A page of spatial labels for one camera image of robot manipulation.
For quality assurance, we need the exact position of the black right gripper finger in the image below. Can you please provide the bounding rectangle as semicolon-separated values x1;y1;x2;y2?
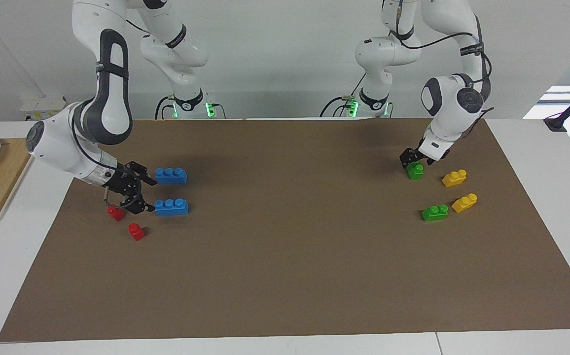
119;193;156;216
131;161;158;187

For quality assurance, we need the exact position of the blue three-stud brick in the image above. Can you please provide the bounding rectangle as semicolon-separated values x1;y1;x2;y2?
154;198;189;216
155;168;187;185

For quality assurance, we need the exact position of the yellow two-stud brick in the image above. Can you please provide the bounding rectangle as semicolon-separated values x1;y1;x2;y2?
442;169;467;188
452;193;478;213

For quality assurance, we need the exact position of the green brick with white-marked studs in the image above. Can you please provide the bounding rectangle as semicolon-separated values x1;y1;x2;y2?
422;204;449;222

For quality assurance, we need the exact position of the brown table mat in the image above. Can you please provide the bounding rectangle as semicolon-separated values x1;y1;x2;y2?
0;117;570;342

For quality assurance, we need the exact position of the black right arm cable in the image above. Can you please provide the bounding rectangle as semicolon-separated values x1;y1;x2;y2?
71;104;133;209

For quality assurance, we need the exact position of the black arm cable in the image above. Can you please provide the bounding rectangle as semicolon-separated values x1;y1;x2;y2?
393;0;495;148
71;104;133;209

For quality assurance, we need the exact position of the black base cable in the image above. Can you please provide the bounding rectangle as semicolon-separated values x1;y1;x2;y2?
320;74;364;118
154;95;176;120

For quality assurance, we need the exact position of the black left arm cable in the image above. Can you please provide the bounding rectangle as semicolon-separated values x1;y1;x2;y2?
393;0;495;148

